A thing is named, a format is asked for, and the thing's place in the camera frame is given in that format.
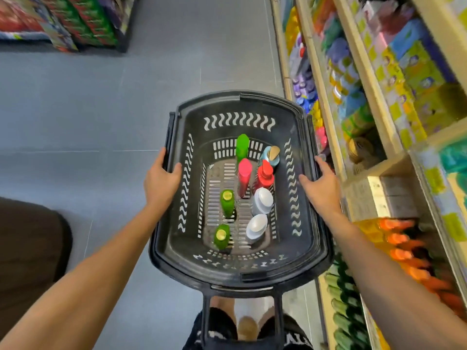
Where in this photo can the person's left forearm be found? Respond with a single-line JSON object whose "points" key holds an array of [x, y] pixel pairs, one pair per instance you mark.
{"points": [[91, 284]]}

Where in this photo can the wooden shelving unit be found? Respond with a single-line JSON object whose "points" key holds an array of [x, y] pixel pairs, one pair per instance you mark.
{"points": [[379, 193]]}

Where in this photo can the tall green bottle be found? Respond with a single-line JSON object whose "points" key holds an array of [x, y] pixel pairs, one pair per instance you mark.
{"points": [[242, 147]]}

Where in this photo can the stack of green packets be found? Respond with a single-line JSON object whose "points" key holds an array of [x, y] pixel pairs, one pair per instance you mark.
{"points": [[82, 20]]}

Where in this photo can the pink bottle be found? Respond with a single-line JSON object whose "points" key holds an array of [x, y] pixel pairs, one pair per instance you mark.
{"points": [[244, 176]]}

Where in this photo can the teal bottle with tan cap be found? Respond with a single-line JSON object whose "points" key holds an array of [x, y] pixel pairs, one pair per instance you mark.
{"points": [[272, 155]]}

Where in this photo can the green bottle with yellow cap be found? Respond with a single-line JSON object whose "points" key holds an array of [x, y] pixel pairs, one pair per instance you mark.
{"points": [[227, 203], [221, 236]]}

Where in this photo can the person's right thumb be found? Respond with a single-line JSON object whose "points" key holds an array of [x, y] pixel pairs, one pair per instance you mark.
{"points": [[306, 182]]}

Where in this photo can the red bottle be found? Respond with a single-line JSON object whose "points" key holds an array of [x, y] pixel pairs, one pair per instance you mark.
{"points": [[265, 175]]}

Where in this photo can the row of purple bottles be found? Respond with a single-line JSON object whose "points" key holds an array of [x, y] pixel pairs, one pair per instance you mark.
{"points": [[304, 87]]}

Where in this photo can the row of yellow bottles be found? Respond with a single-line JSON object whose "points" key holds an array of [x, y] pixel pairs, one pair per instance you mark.
{"points": [[292, 30]]}

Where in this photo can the dark display rack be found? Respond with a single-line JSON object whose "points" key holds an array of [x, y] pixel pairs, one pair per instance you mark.
{"points": [[126, 29]]}

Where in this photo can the stack of red packets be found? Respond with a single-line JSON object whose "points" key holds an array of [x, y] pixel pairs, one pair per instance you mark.
{"points": [[18, 14]]}

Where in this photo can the person's left thumb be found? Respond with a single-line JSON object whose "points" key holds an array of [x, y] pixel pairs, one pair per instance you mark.
{"points": [[176, 174]]}

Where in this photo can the stack of colourful boxes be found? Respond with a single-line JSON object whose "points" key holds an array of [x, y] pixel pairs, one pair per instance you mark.
{"points": [[408, 65]]}

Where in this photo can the person's right hand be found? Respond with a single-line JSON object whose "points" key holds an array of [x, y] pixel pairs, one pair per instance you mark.
{"points": [[324, 193]]}

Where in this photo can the person's right forearm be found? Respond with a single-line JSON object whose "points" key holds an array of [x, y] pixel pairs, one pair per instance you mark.
{"points": [[383, 284]]}

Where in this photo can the row of pastel bottles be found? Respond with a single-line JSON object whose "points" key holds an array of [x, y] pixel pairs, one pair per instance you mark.
{"points": [[346, 83]]}

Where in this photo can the tan shoe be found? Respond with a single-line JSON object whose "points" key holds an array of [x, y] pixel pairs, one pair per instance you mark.
{"points": [[247, 328]]}

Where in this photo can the black plastic shopping basket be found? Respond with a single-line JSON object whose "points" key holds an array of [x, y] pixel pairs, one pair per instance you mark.
{"points": [[189, 244]]}

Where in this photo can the row of dark green bottles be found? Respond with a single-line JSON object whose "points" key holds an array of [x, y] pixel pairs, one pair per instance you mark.
{"points": [[344, 309]]}

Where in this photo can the brown garment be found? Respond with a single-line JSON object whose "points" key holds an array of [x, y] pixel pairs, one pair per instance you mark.
{"points": [[29, 258]]}

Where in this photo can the row of orange bottles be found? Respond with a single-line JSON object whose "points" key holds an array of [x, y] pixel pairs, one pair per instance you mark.
{"points": [[408, 251]]}

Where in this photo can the white bottle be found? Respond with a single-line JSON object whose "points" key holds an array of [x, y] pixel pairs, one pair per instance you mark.
{"points": [[262, 201], [257, 227]]}

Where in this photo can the person's left hand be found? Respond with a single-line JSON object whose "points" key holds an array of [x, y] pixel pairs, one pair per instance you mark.
{"points": [[160, 185]]}

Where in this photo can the black patterned shorts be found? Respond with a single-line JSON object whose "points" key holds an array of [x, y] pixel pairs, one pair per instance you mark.
{"points": [[215, 333]]}

